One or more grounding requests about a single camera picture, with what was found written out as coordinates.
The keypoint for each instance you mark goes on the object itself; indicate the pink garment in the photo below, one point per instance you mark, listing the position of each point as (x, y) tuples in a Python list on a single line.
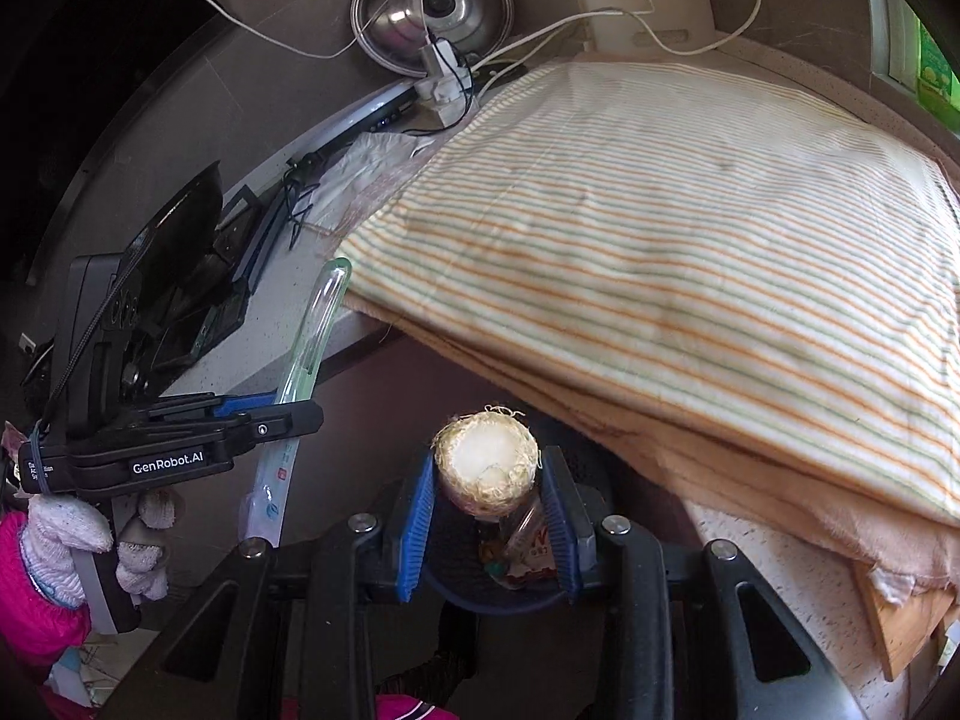
[(409, 709)]

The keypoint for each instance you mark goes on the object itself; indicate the pale fibrous cob piece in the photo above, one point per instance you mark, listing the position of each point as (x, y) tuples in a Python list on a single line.
[(487, 465)]

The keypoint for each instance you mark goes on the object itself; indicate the clear plastic blister package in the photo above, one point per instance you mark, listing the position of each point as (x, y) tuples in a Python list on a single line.
[(307, 345)]

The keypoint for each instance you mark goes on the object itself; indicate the green packet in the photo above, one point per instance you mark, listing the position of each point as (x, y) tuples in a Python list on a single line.
[(934, 75)]

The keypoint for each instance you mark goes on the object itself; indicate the person's left forearm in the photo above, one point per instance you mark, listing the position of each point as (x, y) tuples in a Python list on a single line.
[(30, 615)]

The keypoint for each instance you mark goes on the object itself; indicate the metal pot lid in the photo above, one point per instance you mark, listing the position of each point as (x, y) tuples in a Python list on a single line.
[(480, 22)]

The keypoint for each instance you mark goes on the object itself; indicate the black flat device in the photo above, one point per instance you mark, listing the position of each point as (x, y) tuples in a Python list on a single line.
[(217, 326)]

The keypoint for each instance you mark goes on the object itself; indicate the person's left hand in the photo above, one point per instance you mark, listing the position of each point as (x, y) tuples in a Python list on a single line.
[(56, 532)]

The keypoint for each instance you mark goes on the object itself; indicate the red print clear wrapper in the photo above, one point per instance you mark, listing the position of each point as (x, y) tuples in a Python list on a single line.
[(536, 547)]

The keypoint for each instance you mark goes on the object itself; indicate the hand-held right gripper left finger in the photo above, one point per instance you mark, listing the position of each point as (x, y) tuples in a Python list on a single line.
[(414, 532)]

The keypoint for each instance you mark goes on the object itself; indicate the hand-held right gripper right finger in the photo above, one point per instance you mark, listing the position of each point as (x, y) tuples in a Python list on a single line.
[(561, 532)]

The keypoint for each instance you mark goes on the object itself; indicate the blue plastic mesh basket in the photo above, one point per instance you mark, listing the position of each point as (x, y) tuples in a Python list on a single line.
[(480, 585)]

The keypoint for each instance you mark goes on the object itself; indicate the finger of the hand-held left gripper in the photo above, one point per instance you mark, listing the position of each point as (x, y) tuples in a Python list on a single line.
[(285, 424), (240, 405)]

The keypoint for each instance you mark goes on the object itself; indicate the white crumpled plastic bag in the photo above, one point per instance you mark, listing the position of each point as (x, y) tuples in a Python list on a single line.
[(360, 165)]

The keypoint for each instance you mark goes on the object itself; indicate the wooden board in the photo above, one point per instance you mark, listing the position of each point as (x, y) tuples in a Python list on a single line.
[(900, 630)]

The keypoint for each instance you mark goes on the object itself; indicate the white power adapter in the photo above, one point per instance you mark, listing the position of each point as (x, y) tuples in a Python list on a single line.
[(442, 82)]

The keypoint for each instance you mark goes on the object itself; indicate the striped cream cloth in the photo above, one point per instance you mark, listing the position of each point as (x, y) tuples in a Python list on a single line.
[(637, 240)]

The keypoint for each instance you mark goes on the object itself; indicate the thin silver flat device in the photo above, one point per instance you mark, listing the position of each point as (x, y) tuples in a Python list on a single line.
[(360, 116)]

